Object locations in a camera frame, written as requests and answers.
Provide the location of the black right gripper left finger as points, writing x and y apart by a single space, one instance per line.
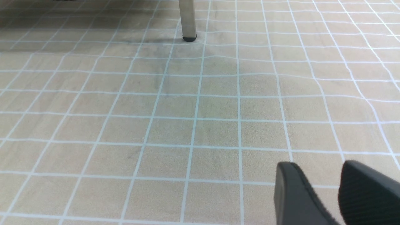
295 200

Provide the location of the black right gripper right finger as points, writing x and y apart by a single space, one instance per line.
368 197

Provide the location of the silver metal shoe rack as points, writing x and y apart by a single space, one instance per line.
188 22

